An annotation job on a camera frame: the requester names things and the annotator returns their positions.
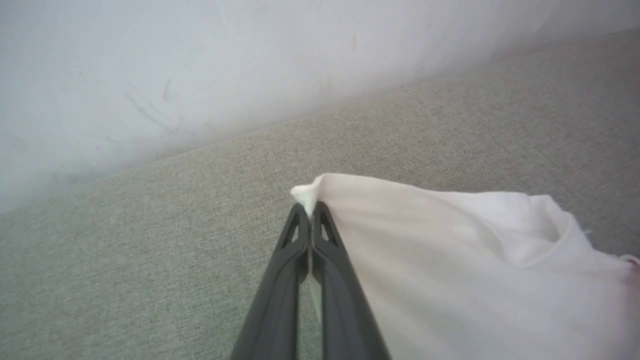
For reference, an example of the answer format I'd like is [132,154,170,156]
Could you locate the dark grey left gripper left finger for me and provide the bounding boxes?
[230,202,312,360]

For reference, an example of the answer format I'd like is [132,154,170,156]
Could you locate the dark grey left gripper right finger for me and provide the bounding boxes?
[311,201,393,360]

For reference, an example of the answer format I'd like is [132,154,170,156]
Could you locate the blue white red-striped shirt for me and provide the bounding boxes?
[290,173,640,360]

